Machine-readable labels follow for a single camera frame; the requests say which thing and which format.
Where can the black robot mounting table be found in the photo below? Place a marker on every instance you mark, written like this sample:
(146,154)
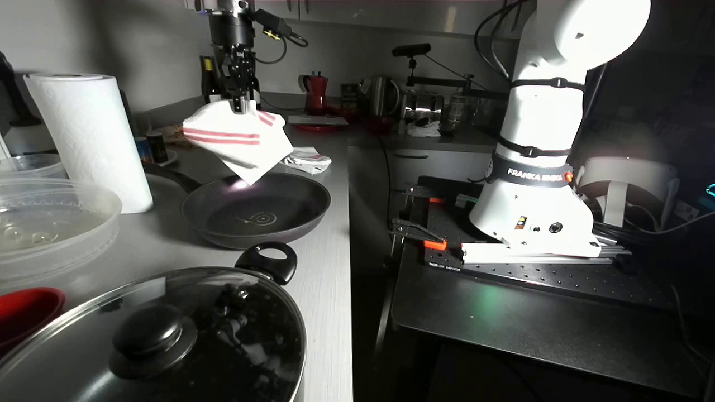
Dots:
(536,313)

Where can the white paper towel roll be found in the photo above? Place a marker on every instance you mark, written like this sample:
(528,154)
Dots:
(90,141)

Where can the red moka pot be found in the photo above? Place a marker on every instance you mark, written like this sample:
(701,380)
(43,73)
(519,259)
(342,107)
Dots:
(316,92)

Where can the black camera on stand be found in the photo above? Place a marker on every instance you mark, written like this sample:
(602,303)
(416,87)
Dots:
(411,49)

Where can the black non-stick frying pan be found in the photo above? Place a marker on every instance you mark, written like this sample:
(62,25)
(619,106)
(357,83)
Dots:
(259,214)

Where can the grey wall cabinet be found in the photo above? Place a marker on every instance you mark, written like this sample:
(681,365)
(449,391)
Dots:
(371,11)

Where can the glass lid with black knob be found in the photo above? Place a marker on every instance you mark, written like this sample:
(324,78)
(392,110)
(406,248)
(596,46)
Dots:
(224,349)

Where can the small dark jar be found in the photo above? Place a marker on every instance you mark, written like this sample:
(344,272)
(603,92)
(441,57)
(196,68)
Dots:
(157,148)

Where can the white round device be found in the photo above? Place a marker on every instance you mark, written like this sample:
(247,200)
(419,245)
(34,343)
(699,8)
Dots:
(632,176)

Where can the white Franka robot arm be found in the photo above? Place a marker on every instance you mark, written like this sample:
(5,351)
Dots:
(536,112)

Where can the clear plastic bowl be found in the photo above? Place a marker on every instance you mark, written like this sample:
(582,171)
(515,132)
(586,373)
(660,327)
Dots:
(52,224)

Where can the white cup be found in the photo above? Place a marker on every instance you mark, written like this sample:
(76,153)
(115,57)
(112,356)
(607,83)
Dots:
(423,124)

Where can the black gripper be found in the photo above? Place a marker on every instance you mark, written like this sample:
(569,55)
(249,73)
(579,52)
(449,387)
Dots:
(233,52)

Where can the steel kettle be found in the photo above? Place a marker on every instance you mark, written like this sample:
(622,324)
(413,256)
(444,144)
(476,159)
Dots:
(382,96)

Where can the large black pot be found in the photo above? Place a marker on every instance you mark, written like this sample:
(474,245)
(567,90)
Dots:
(263,263)

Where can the red bowl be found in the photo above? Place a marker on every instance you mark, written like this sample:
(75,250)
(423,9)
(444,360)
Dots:
(25,313)

